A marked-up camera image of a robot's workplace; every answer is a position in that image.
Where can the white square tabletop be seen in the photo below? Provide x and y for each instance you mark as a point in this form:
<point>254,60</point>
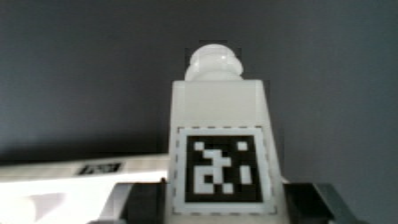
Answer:
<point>72,192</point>

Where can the white table leg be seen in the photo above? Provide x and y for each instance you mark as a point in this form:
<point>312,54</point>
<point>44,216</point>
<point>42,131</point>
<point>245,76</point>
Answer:
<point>223,186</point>

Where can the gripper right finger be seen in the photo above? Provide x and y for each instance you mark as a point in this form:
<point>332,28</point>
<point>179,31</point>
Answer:
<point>316,206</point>

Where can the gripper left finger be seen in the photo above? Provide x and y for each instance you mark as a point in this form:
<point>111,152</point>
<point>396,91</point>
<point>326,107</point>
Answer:
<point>133,205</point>

